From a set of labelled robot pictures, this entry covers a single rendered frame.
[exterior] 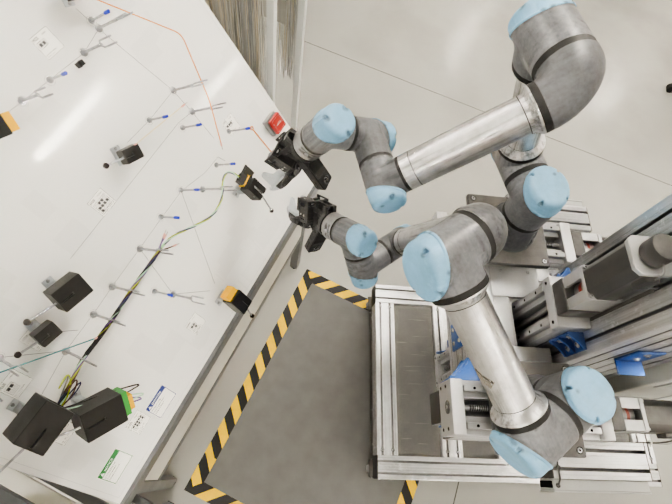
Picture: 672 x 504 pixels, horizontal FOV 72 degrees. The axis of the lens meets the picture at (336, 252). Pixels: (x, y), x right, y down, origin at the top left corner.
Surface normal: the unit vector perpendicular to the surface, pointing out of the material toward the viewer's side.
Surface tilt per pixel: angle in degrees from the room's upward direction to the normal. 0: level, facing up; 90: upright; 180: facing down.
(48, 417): 51
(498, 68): 0
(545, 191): 7
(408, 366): 0
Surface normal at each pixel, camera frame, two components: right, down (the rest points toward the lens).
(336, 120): 0.49, -0.15
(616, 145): 0.13, -0.43
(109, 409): 0.78, 0.07
